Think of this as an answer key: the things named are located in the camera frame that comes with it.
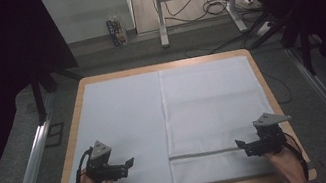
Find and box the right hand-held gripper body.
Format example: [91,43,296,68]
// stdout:
[250,108,298,158]

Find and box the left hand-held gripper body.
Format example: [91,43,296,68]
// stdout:
[80,137,118,183]

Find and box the white mesh laundry bag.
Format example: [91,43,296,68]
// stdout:
[152,51,285,183]

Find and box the person's right hand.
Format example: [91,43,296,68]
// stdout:
[262,142,309,183]

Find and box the white table cover sheet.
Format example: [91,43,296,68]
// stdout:
[42,70,179,183]

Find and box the black metal stand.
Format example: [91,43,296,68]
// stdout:
[244,4,320,86]
[26,61,89,126]

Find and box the pack of bottles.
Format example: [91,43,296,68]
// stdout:
[104,12,131,50]

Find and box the white power strip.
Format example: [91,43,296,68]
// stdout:
[241,0,264,11]

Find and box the white board panel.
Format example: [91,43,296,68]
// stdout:
[40,0,138,49]

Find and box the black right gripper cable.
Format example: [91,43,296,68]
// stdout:
[279,128,312,183]

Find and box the black floor cable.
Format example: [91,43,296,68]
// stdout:
[260,64,295,109]

